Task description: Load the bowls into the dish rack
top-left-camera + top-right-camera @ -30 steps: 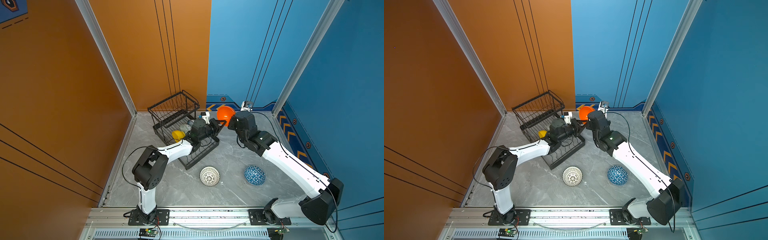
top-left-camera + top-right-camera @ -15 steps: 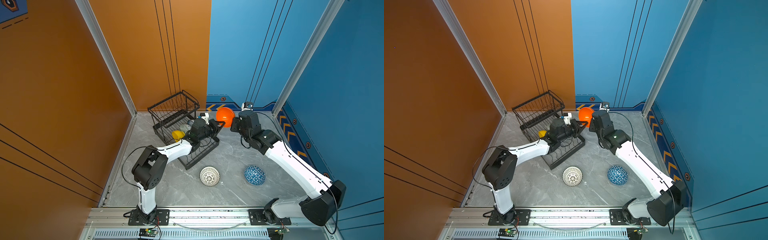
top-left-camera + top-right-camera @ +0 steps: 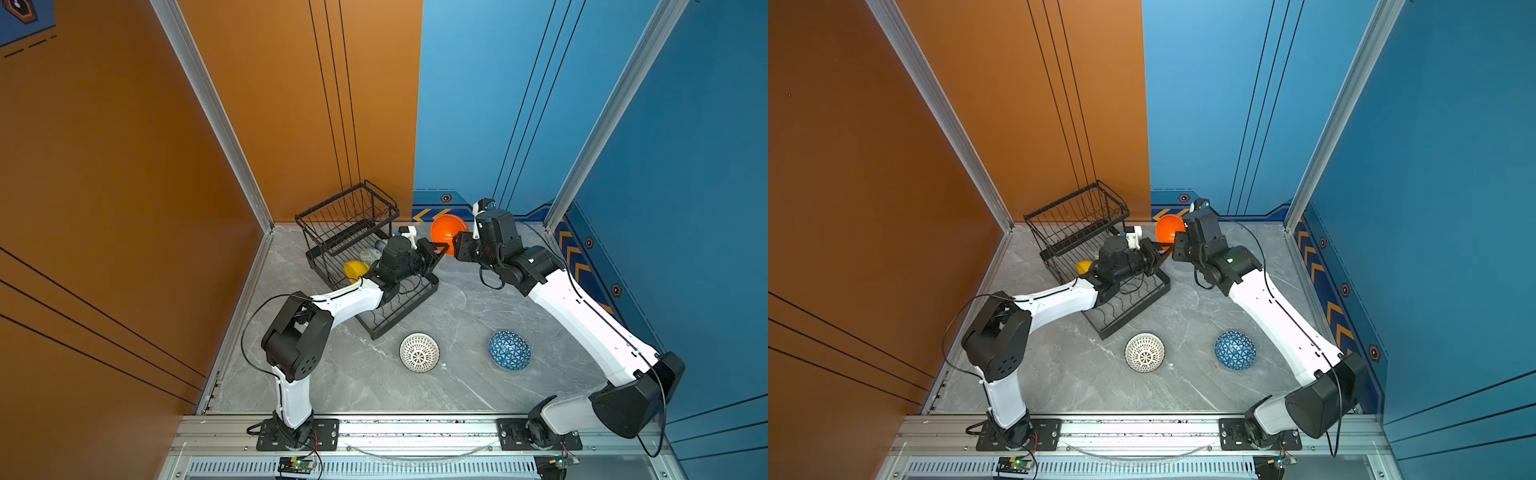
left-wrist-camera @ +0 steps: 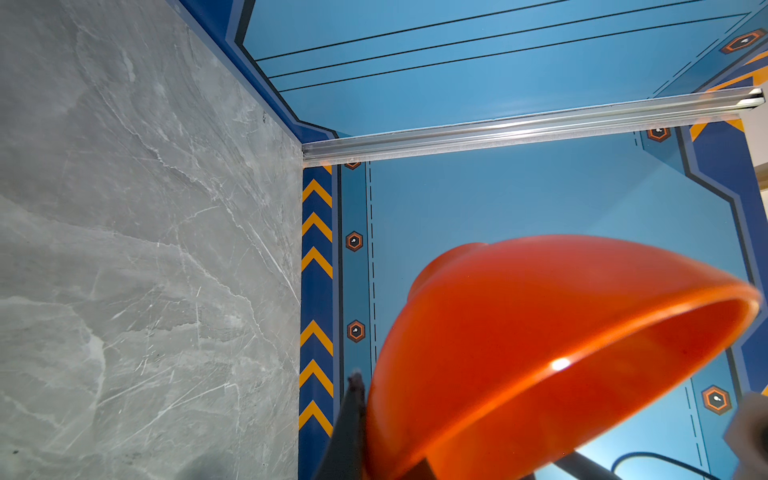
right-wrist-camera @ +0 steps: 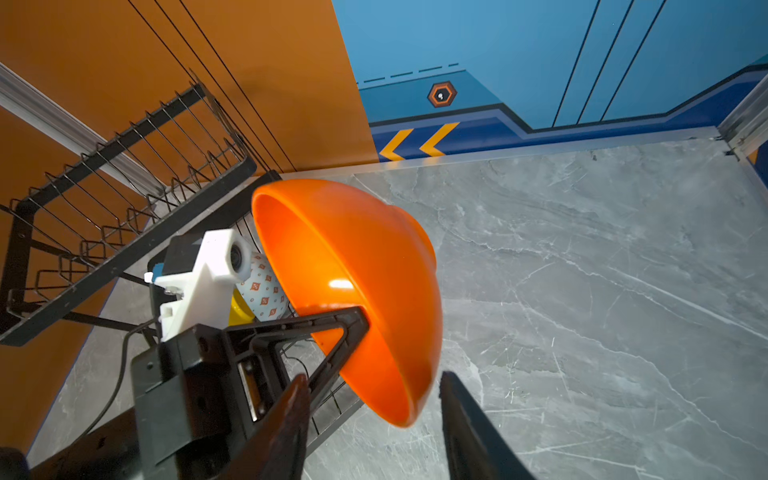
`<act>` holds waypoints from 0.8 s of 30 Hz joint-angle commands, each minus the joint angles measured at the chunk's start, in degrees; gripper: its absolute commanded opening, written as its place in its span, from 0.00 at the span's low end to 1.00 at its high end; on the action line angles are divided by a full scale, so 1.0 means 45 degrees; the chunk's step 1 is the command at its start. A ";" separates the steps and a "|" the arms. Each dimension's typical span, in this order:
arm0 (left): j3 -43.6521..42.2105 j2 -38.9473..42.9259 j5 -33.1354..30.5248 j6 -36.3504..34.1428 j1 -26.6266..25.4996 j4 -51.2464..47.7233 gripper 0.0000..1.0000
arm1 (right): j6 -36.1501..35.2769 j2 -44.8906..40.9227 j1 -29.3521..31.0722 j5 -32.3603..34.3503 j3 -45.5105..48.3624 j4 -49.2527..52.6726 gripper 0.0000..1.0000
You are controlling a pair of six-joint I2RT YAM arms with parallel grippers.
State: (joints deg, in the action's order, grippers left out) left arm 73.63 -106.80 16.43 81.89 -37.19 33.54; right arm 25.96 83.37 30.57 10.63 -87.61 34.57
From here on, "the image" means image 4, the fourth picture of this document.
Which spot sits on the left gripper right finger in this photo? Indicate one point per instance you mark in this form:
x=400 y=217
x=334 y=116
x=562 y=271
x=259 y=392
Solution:
x=582 y=468

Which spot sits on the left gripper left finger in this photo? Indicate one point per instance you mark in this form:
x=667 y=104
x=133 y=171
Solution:
x=344 y=456

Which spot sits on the orange plastic bowl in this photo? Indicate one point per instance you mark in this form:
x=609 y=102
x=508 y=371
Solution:
x=509 y=356

